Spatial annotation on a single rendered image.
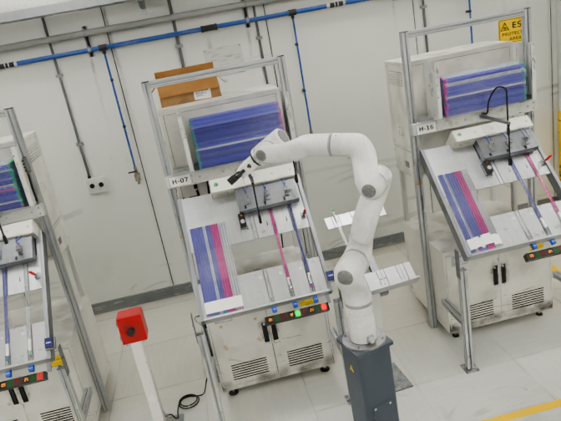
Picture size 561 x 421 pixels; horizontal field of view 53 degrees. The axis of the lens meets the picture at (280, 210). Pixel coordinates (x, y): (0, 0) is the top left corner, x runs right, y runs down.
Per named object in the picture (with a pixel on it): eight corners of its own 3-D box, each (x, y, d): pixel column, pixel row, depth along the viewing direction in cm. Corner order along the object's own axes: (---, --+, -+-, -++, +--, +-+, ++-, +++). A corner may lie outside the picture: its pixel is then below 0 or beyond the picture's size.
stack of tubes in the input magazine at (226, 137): (288, 150, 314) (280, 103, 306) (199, 169, 309) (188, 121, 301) (285, 146, 326) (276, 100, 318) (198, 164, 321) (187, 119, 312)
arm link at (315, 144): (325, 166, 213) (254, 166, 225) (337, 151, 226) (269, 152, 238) (322, 144, 209) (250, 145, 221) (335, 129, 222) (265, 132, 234)
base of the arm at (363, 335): (394, 341, 243) (389, 303, 237) (356, 357, 237) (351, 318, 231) (371, 322, 260) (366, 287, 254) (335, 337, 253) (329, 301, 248)
